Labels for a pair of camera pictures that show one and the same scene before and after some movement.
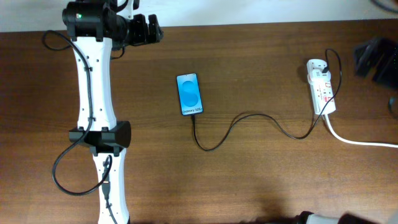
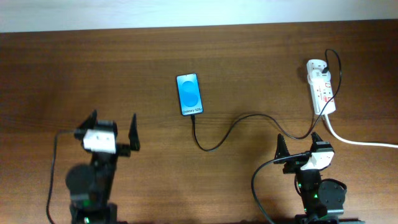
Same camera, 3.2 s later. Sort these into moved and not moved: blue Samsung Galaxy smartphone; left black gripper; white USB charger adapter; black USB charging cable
Moved: left black gripper
Not moved: blue Samsung Galaxy smartphone; white USB charger adapter; black USB charging cable
